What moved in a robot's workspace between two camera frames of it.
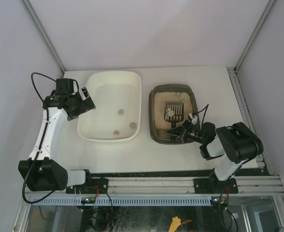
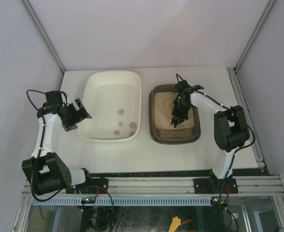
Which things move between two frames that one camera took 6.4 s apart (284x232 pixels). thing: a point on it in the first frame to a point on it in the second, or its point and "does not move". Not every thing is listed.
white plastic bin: x=117 y=95 does not move
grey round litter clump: x=133 y=125 does not move
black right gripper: x=182 y=130 to x=179 y=108
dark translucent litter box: x=169 y=107 does not move
